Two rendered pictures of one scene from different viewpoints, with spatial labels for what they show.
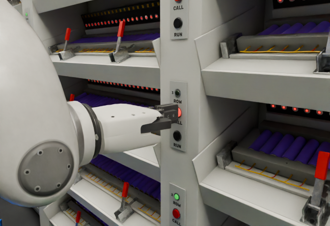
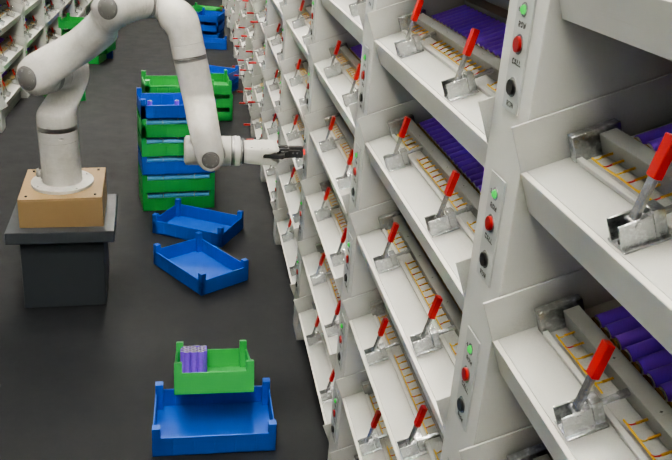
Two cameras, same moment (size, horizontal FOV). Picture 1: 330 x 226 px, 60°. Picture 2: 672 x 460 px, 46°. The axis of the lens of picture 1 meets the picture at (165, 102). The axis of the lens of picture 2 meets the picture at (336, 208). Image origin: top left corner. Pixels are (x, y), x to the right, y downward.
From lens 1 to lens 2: 1.90 m
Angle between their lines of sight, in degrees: 34
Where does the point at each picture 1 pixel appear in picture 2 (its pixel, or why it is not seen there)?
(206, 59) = (313, 126)
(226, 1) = not seen: hidden behind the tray
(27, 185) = (204, 163)
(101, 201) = (294, 208)
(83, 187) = (292, 196)
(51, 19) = not seen: hidden behind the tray
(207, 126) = (315, 164)
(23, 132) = (204, 148)
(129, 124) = (257, 152)
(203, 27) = (312, 108)
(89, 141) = (237, 155)
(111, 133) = (247, 154)
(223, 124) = not seen: hidden behind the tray
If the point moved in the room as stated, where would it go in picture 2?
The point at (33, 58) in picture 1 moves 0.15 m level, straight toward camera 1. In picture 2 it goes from (211, 126) to (192, 142)
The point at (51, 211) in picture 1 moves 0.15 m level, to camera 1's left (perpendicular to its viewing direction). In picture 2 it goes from (280, 215) to (250, 205)
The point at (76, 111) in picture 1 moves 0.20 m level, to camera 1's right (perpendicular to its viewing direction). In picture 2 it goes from (235, 142) to (292, 159)
